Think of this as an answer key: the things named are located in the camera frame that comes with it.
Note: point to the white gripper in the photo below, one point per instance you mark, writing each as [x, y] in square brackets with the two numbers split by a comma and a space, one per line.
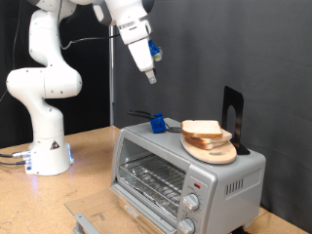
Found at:
[141, 55]

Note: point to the black spatula with blue block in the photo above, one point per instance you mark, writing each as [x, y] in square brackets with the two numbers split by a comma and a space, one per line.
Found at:
[158, 124]

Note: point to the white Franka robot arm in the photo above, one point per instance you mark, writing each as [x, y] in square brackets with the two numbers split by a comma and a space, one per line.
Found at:
[45, 84]

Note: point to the silver oven knob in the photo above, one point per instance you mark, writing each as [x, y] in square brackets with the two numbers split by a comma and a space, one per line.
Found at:
[186, 226]
[191, 201]

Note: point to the wooden crate under oven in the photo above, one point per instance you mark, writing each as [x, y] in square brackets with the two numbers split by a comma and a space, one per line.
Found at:
[139, 218]

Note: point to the silver toaster oven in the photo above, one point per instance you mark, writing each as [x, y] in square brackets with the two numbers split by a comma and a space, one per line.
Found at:
[234, 201]

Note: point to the vertical metal pole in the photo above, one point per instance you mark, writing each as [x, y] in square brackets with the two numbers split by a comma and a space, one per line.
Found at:
[111, 81]

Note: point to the black curtain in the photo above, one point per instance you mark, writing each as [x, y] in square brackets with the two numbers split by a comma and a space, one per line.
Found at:
[94, 97]

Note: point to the grey backdrop cloth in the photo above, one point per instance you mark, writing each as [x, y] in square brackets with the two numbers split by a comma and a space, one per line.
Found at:
[211, 48]

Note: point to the white bread slice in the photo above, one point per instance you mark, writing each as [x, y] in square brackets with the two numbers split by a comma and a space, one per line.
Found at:
[208, 145]
[226, 136]
[201, 128]

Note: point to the black metal bookend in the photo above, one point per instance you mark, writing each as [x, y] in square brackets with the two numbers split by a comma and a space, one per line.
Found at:
[239, 107]

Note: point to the oval wooden cutting board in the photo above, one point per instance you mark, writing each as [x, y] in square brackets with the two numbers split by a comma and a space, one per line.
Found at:
[214, 157]

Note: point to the aluminium foil sheet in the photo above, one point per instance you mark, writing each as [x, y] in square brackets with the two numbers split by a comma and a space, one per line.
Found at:
[152, 199]

